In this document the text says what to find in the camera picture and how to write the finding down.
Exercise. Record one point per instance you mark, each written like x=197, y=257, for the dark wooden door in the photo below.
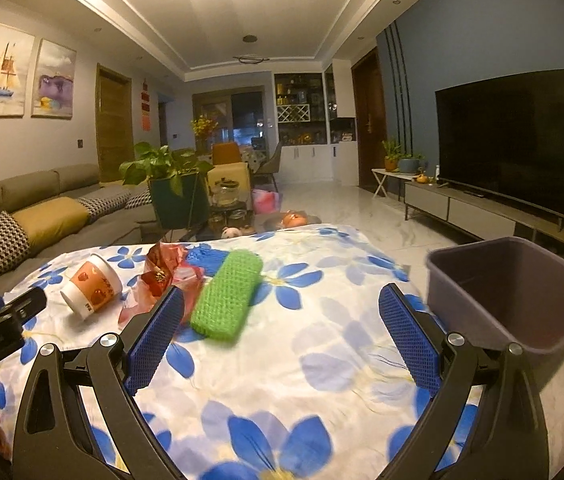
x=369, y=120

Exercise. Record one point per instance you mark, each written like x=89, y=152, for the white side table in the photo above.
x=387, y=172

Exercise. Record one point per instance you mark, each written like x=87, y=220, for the plant in blue-grey pot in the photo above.
x=409, y=165

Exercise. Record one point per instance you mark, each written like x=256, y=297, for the mustard yellow cushion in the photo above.
x=49, y=220

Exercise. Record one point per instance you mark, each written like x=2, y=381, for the grey television stand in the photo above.
x=462, y=210

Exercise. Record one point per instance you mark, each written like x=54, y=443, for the dark glass sliding door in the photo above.
x=232, y=120

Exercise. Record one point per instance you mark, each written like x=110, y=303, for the large glass jar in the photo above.
x=227, y=192

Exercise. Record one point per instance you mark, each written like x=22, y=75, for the pink gift bag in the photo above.
x=265, y=202

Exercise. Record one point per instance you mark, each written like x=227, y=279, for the orange dining chair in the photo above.
x=225, y=152

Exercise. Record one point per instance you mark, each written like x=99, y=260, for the blue floral tablecloth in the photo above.
x=312, y=360

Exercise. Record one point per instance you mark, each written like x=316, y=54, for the green pothos plant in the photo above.
x=157, y=162

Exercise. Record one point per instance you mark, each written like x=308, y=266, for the light wooden door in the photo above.
x=114, y=125

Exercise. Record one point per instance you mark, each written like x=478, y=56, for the purple abstract painting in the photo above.
x=54, y=80

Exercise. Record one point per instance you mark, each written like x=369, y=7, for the orange round floor object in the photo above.
x=294, y=219

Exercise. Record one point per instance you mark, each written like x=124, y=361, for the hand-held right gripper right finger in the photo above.
x=409, y=340

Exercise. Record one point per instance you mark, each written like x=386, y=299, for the black flat television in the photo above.
x=512, y=140

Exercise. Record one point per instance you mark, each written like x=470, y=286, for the yellow flower bouquet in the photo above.
x=204, y=125

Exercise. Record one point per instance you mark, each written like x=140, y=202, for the small glass jar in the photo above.
x=237, y=220
x=215, y=222

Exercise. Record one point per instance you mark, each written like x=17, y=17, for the small pink white toy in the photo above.
x=231, y=233

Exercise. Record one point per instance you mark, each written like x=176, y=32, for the grey plastic bin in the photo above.
x=537, y=320

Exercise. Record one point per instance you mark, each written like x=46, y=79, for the dark green planter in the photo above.
x=177, y=200

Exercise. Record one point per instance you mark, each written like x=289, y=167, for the small orange teapot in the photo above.
x=422, y=178

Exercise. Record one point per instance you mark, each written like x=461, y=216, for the red foil wrapper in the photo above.
x=162, y=270

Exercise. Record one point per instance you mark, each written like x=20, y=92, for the plant in orange pot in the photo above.
x=391, y=160

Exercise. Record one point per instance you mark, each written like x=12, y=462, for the grey dining chair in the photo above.
x=269, y=160

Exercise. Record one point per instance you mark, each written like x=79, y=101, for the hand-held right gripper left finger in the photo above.
x=154, y=340

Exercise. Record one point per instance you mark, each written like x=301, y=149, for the white display cabinet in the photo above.
x=312, y=160

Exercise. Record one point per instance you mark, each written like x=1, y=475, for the apple print paper cup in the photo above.
x=94, y=285

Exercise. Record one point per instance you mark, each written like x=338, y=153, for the red wall decoration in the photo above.
x=145, y=105

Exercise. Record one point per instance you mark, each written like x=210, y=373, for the green foam mesh sleeve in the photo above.
x=227, y=290

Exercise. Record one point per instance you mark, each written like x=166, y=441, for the grey sectional sofa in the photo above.
x=62, y=180

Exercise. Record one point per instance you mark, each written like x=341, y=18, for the small houndstooth cushion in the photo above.
x=104, y=205
x=139, y=200

